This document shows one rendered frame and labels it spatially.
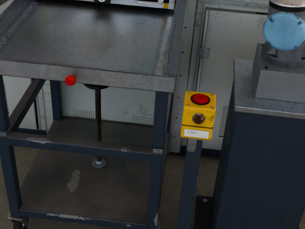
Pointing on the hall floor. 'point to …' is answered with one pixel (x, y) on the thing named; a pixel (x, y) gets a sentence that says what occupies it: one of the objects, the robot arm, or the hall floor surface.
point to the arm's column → (259, 172)
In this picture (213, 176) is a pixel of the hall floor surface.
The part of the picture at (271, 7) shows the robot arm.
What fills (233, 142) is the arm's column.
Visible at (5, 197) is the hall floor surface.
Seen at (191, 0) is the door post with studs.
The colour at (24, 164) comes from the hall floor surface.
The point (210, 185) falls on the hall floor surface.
